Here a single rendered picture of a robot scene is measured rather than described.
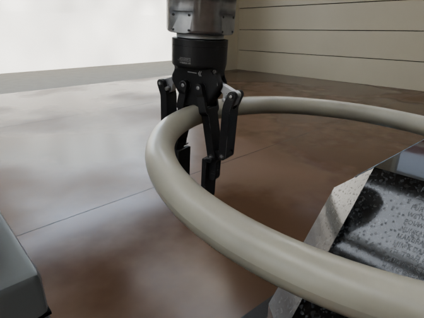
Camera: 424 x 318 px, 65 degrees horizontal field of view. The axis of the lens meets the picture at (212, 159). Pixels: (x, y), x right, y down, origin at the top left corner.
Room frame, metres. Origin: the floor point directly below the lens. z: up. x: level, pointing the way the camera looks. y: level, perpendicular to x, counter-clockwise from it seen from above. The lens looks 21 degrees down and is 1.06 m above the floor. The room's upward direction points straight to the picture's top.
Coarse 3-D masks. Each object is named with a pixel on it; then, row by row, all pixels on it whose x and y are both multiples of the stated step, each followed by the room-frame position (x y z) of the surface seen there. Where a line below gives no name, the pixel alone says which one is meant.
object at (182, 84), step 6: (180, 84) 0.47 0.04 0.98; (186, 84) 0.46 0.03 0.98; (180, 90) 0.47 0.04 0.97; (186, 90) 0.47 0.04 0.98; (180, 96) 0.47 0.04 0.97; (186, 96) 0.47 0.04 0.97; (180, 102) 0.47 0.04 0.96; (180, 108) 0.47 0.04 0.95; (186, 132) 0.50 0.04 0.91; (180, 138) 0.49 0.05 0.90; (186, 138) 0.50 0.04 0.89; (186, 144) 0.51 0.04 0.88
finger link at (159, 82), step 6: (162, 84) 0.50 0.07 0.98; (162, 90) 0.50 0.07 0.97; (162, 96) 0.50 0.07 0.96; (168, 96) 0.50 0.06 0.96; (174, 96) 0.51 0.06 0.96; (162, 102) 0.50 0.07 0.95; (168, 102) 0.50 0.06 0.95; (174, 102) 0.51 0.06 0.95; (162, 108) 0.50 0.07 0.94; (168, 108) 0.50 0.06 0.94; (174, 108) 0.51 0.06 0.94; (162, 114) 0.50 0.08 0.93; (168, 114) 0.50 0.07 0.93
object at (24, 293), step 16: (0, 224) 0.40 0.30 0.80; (0, 240) 0.37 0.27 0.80; (16, 240) 0.37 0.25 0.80; (0, 256) 0.33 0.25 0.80; (16, 256) 0.33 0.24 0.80; (0, 272) 0.31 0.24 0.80; (16, 272) 0.31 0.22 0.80; (32, 272) 0.31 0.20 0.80; (0, 288) 0.28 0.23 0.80; (16, 288) 0.29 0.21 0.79; (32, 288) 0.30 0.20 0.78; (0, 304) 0.28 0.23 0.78; (16, 304) 0.29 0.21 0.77; (32, 304) 0.29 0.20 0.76
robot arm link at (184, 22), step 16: (176, 0) 0.44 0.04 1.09; (192, 0) 0.43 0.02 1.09; (208, 0) 0.43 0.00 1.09; (224, 0) 0.44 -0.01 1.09; (176, 16) 0.44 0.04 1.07; (192, 16) 0.43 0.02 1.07; (208, 16) 0.43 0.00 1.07; (224, 16) 0.44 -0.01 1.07; (176, 32) 0.44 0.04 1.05; (192, 32) 0.43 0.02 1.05; (208, 32) 0.43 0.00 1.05; (224, 32) 0.45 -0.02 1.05
